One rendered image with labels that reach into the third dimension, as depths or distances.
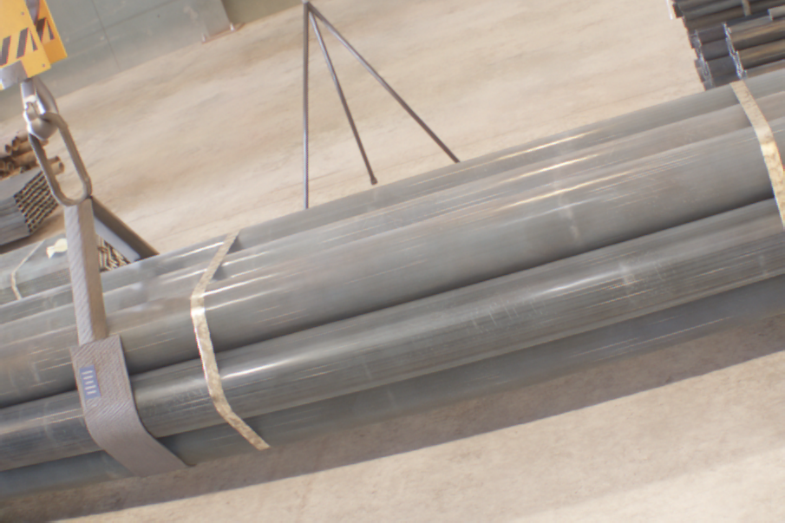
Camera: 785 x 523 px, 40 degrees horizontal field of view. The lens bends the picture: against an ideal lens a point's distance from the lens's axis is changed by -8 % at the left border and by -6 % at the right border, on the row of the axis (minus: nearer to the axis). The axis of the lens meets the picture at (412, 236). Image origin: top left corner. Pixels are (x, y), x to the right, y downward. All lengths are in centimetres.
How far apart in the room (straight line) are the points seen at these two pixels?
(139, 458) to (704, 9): 202
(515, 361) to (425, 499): 38
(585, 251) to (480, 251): 22
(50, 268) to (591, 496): 298
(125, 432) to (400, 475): 66
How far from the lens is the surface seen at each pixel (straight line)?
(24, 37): 268
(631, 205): 233
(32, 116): 272
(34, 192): 643
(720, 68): 385
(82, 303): 273
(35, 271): 486
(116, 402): 267
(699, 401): 257
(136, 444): 272
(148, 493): 313
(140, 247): 300
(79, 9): 1165
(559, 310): 234
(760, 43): 335
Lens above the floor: 139
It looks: 20 degrees down
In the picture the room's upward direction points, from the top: 21 degrees counter-clockwise
